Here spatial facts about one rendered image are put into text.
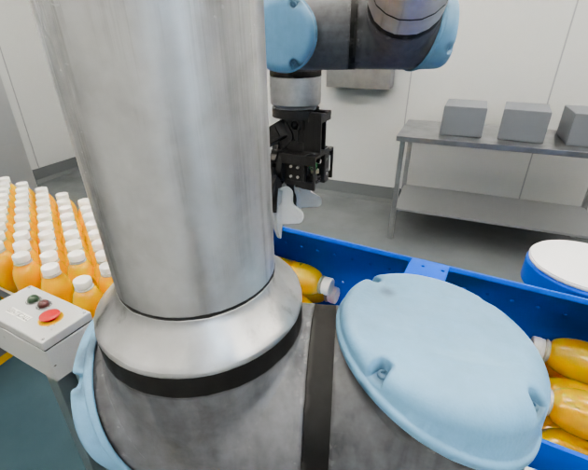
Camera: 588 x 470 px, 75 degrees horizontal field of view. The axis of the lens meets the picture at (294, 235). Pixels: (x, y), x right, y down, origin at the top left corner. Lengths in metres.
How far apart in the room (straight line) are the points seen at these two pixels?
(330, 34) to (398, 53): 0.07
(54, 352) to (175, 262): 0.71
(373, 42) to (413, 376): 0.35
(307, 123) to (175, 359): 0.44
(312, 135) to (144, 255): 0.44
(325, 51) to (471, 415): 0.37
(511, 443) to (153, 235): 0.18
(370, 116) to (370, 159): 0.45
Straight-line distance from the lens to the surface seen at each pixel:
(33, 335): 0.87
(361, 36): 0.45
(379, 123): 4.07
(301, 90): 0.56
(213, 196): 0.16
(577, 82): 4.05
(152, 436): 0.24
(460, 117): 3.23
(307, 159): 0.57
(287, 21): 0.44
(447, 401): 0.20
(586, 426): 0.72
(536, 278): 1.23
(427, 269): 0.69
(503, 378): 0.22
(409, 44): 0.44
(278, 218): 0.62
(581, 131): 3.34
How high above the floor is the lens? 1.59
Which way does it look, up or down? 28 degrees down
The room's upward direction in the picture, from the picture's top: straight up
